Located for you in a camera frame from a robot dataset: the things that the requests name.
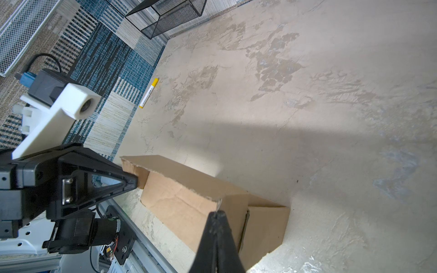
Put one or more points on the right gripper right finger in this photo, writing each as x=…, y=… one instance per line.
x=226, y=255

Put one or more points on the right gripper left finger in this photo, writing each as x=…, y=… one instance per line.
x=205, y=260

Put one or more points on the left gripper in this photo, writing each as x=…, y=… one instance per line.
x=63, y=181

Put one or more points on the brown cardboard box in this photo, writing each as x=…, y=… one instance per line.
x=182, y=198

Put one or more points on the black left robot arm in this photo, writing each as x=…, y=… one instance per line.
x=63, y=182

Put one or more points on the yellow white marker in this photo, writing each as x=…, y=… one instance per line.
x=148, y=93

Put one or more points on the aluminium mounting rail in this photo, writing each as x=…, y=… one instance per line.
x=143, y=245

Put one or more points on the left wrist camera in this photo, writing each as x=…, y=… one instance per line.
x=55, y=103

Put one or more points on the white wire mesh basket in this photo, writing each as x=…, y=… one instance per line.
x=21, y=29

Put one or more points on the black wire mesh shelf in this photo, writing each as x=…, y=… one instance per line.
x=171, y=14

